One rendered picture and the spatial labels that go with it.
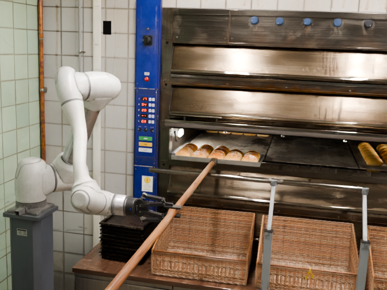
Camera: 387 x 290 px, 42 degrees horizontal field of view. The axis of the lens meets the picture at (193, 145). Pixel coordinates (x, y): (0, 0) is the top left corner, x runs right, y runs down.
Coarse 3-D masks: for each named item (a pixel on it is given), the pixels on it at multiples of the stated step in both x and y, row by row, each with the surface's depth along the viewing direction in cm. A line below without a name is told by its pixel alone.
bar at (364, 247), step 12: (156, 168) 293; (240, 180) 283; (252, 180) 281; (264, 180) 280; (276, 180) 278; (288, 180) 278; (264, 240) 262; (264, 252) 263; (360, 252) 254; (264, 264) 265; (360, 264) 254; (264, 276) 266; (360, 276) 255; (264, 288) 267; (360, 288) 256
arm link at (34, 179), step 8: (24, 160) 260; (32, 160) 259; (40, 160) 262; (24, 168) 256; (32, 168) 256; (40, 168) 259; (48, 168) 264; (16, 176) 258; (24, 176) 255; (32, 176) 256; (40, 176) 259; (48, 176) 262; (16, 184) 258; (24, 184) 256; (32, 184) 256; (40, 184) 259; (48, 184) 262; (16, 192) 259; (24, 192) 257; (32, 192) 257; (40, 192) 260; (48, 192) 264; (16, 200) 261; (24, 200) 258; (32, 200) 258; (40, 200) 261
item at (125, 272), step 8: (208, 168) 284; (200, 176) 265; (192, 184) 249; (192, 192) 241; (184, 200) 226; (168, 216) 202; (160, 224) 192; (152, 232) 184; (160, 232) 187; (152, 240) 178; (144, 248) 171; (136, 256) 164; (128, 264) 157; (136, 264) 161; (120, 272) 152; (128, 272) 154; (112, 280) 147; (120, 280) 148; (112, 288) 142
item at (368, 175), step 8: (176, 160) 328; (264, 168) 316; (272, 168) 315; (280, 168) 314; (288, 168) 313; (296, 168) 312; (304, 168) 311; (312, 168) 310; (320, 168) 309; (328, 168) 308; (336, 168) 308; (344, 168) 309; (352, 168) 310; (352, 176) 306; (360, 176) 305; (368, 176) 304; (376, 176) 303; (384, 176) 302
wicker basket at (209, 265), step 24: (192, 216) 327; (216, 216) 324; (240, 216) 322; (168, 240) 328; (192, 240) 326; (216, 240) 323; (240, 240) 320; (168, 264) 303; (192, 264) 304; (216, 264) 282; (240, 264) 279
